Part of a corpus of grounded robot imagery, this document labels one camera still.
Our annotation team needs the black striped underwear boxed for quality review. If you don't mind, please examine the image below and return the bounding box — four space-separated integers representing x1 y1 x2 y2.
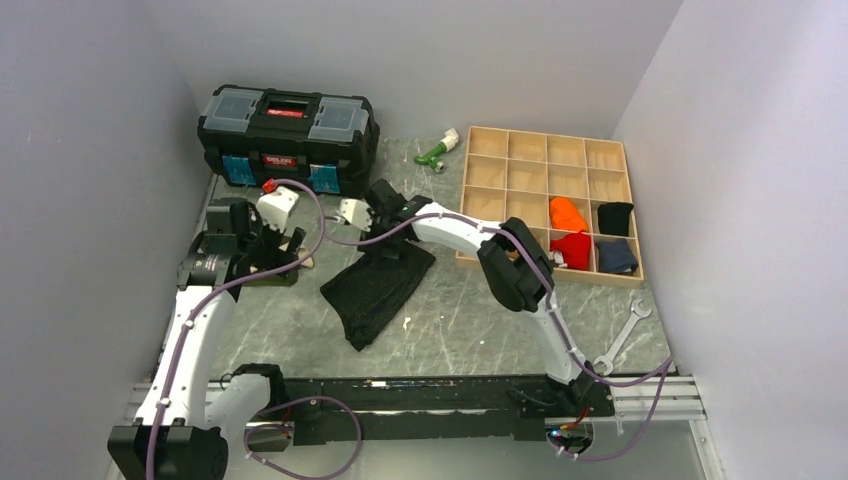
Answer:
320 243 436 351

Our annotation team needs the wooden compartment tray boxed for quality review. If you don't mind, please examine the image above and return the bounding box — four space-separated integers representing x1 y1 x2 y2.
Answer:
460 126 645 288

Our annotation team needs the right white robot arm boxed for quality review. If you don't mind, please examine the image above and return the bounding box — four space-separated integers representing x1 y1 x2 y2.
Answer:
339 180 614 417

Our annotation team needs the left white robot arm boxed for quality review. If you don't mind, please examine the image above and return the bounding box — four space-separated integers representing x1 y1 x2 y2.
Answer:
107 190 305 479

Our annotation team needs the olive green underwear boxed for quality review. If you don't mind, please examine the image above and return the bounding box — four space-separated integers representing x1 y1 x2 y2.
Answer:
248 228 317 287

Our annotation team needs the orange rolled underwear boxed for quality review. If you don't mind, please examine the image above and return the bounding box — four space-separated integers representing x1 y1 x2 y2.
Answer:
549 197 589 232

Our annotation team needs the red rolled underwear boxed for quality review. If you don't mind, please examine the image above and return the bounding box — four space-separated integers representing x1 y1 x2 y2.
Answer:
550 232 592 271

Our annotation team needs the navy blue rolled underwear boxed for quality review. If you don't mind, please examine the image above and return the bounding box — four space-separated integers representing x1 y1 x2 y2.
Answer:
595 238 640 275

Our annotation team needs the black rolled underwear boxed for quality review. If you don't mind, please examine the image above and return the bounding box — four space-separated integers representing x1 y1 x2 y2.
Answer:
597 202 634 237

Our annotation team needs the green and white pipe fitting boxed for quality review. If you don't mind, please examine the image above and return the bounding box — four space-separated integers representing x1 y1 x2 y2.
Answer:
414 128 460 174

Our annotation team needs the black plastic toolbox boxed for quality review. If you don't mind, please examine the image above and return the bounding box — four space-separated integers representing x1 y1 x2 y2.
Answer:
197 84 380 198

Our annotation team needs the silver wrench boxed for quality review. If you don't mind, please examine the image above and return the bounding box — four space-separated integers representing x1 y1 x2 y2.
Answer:
593 299 652 375

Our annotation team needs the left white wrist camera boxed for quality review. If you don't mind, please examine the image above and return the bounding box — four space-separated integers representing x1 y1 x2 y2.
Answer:
256 179 299 233

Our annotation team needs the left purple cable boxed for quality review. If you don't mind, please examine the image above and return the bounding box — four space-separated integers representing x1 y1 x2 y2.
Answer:
144 178 364 480

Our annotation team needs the purple cable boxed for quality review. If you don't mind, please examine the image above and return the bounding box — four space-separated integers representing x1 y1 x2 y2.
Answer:
144 178 364 480
324 213 675 464

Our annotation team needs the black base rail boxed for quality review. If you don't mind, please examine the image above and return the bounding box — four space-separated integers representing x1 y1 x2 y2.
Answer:
249 374 615 446

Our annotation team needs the aluminium frame rail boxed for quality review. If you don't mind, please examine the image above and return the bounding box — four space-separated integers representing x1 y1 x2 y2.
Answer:
105 173 230 480

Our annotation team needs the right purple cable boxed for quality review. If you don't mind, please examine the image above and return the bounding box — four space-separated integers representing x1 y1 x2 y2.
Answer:
324 213 675 464

